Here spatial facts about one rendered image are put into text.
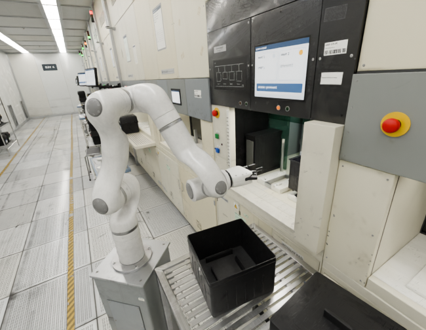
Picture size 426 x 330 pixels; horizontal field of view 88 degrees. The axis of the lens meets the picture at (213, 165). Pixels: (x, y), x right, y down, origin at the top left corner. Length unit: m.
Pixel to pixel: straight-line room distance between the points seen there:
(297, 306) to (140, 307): 0.70
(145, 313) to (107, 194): 0.61
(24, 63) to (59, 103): 2.11
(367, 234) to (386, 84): 0.48
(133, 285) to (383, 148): 1.06
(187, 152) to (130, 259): 0.63
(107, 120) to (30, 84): 13.74
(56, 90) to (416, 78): 14.26
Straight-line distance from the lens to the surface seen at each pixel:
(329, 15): 0.91
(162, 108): 0.77
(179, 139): 0.77
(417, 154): 0.79
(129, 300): 1.26
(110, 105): 0.82
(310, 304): 0.92
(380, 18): 0.85
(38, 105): 14.56
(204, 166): 0.73
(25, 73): 14.55
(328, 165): 0.87
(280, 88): 1.02
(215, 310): 0.95
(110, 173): 0.95
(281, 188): 1.45
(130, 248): 1.15
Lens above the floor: 1.58
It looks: 22 degrees down
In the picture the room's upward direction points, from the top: 4 degrees counter-clockwise
